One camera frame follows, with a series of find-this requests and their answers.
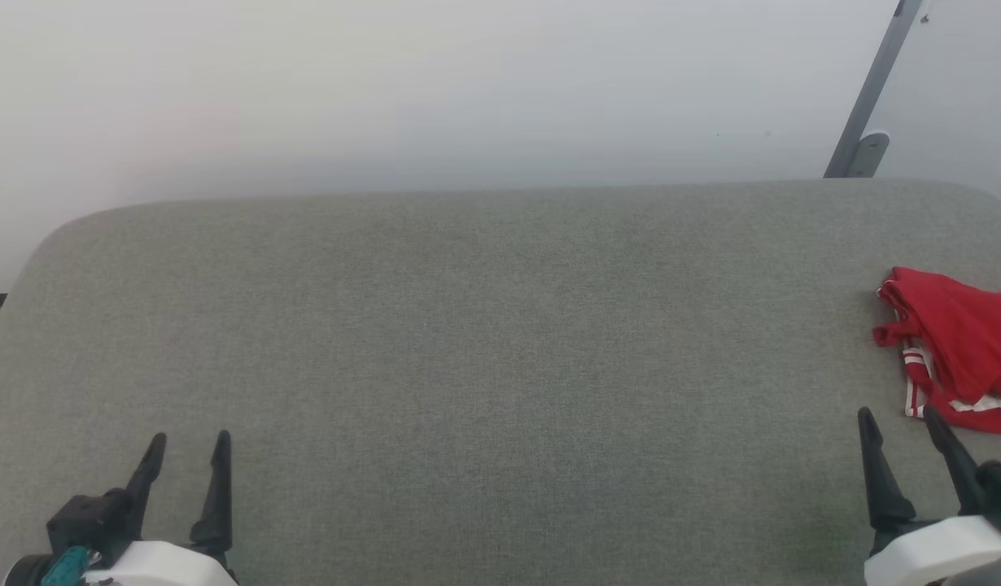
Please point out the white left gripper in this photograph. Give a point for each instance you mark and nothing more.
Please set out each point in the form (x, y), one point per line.
(163, 570)

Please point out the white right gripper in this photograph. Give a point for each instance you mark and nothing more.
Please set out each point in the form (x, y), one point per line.
(932, 549)

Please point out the red garment with white stripes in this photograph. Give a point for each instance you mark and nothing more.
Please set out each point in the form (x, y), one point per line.
(964, 342)

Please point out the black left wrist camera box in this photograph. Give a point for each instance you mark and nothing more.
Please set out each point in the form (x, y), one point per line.
(89, 517)

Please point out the grey metal partition post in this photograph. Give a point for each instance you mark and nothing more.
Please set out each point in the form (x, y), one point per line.
(871, 89)

